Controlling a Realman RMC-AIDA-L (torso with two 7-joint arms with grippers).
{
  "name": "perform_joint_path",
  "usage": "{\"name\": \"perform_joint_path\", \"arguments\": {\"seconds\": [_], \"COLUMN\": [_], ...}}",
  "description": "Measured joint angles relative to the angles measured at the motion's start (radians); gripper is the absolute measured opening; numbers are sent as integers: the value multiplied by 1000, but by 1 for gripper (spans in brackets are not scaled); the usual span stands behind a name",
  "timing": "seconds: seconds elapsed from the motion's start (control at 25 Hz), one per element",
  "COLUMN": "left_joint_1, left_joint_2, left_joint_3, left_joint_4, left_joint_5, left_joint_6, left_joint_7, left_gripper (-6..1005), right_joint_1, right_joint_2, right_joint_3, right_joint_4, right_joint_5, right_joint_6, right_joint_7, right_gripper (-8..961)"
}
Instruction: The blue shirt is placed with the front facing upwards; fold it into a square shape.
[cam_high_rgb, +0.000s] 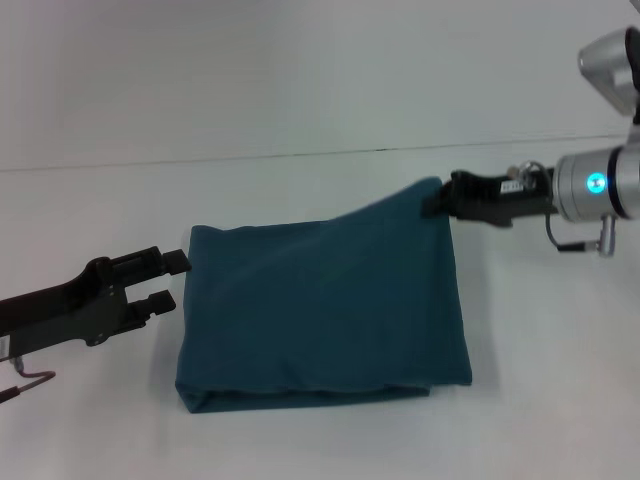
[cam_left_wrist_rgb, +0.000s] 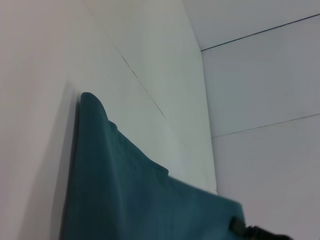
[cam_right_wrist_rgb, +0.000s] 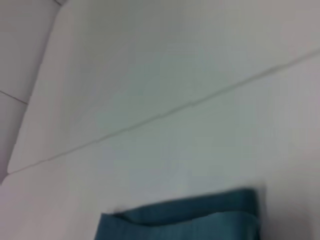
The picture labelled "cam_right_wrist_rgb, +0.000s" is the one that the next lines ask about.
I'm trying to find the blue t-shirt with pink print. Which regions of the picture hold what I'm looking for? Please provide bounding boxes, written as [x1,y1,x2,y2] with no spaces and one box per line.
[94,187,262,240]

